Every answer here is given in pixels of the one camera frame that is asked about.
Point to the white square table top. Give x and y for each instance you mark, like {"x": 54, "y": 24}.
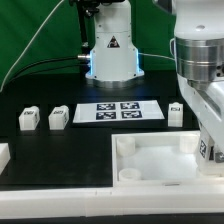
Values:
{"x": 169, "y": 158}

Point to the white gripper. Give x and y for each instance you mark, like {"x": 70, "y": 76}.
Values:
{"x": 200, "y": 75}

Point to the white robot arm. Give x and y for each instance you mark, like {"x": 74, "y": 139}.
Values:
{"x": 114, "y": 59}

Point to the white front fence bar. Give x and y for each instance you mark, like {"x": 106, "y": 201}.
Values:
{"x": 111, "y": 201}

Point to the white sheet with tags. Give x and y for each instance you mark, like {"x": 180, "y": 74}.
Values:
{"x": 117, "y": 111}

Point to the white left fence block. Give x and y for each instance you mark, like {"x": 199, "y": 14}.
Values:
{"x": 4, "y": 156}

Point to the black camera stand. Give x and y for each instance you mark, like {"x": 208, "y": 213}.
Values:
{"x": 85, "y": 9}

